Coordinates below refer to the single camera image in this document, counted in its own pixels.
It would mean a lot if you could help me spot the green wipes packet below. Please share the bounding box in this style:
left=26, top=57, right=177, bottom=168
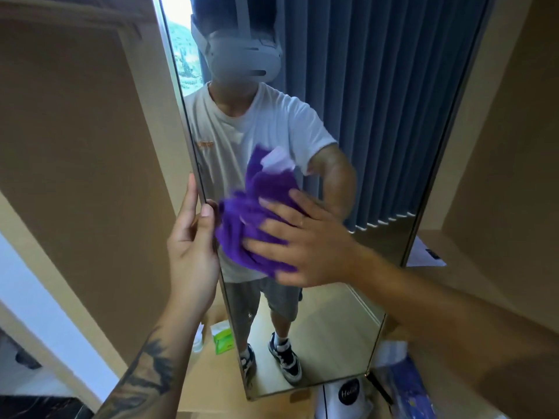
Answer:
left=211, top=320, right=237, bottom=355

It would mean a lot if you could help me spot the blue plastic bag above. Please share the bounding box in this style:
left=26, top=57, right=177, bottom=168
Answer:
left=375, top=340, right=438, bottom=419

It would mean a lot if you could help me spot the person's right hand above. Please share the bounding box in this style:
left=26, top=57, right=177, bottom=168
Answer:
left=242, top=189, right=365, bottom=289

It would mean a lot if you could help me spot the white bag with black label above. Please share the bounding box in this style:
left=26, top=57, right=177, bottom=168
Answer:
left=314, top=377, right=374, bottom=419

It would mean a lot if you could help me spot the white paper sheet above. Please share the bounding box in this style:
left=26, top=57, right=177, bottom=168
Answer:
left=406, top=235, right=447, bottom=268

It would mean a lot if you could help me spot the tall framed mirror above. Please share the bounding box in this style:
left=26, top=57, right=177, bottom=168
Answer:
left=152, top=0, right=498, bottom=401

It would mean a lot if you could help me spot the brown wooden wardrobe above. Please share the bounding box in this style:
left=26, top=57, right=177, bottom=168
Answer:
left=0, top=0, right=559, bottom=419

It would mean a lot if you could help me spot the person's right forearm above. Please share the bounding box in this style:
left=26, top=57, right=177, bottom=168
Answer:
left=356, top=245, right=559, bottom=419

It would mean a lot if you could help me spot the person's left forearm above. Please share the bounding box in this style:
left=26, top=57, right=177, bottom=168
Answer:
left=93, top=301, right=219, bottom=419

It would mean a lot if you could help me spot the purple microfibre cloth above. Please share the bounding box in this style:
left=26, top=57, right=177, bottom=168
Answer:
left=214, top=146, right=307, bottom=278

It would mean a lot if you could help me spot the person's left hand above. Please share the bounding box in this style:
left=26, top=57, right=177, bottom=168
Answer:
left=167, top=172, right=221, bottom=317

